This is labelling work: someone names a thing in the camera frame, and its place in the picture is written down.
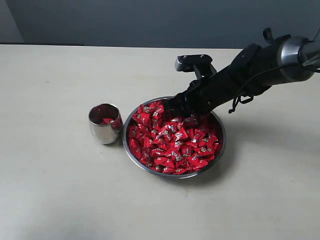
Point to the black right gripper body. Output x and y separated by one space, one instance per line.
207 93

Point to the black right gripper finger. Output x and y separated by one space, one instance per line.
193 119
170 104

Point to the red candy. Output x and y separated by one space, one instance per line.
144 119
164 161
106 121

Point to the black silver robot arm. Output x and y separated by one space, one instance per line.
286 59

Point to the steel bowl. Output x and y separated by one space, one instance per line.
193 148

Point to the stainless steel cup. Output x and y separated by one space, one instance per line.
105 134

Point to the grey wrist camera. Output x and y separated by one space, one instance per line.
200 64

